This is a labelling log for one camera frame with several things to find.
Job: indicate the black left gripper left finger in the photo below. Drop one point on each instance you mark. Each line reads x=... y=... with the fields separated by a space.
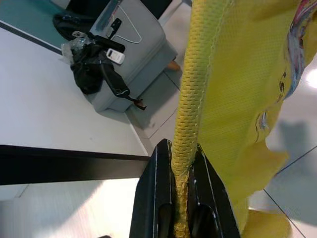
x=151 y=198

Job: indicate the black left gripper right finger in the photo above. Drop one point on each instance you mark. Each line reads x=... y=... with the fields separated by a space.
x=210 y=210

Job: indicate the yellow mesh shirt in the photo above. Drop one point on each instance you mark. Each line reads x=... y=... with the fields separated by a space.
x=247 y=86

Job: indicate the grey ottoman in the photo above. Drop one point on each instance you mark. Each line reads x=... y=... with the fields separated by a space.
x=148 y=54

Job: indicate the white remote control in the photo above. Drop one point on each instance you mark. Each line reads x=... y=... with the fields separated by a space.
x=115 y=56

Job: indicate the crumpled clear plastic bag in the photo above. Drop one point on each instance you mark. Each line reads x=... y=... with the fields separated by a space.
x=71 y=47

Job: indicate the black remote control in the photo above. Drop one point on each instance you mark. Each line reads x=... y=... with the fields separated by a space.
x=114 y=26

